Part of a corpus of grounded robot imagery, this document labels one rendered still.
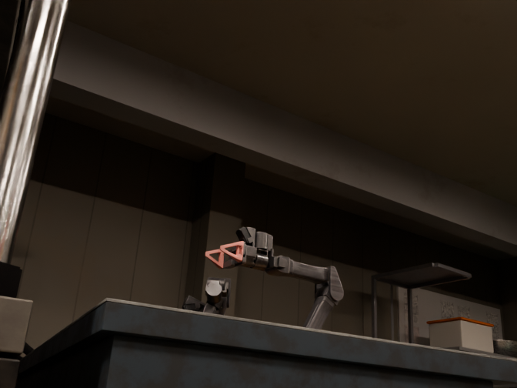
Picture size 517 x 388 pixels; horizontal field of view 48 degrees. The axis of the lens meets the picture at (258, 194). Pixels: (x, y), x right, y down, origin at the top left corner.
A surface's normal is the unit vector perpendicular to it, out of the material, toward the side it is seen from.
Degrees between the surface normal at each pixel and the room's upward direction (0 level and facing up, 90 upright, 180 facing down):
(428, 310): 90
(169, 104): 90
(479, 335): 90
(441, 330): 90
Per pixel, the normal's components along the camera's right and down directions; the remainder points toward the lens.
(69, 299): 0.56, -0.28
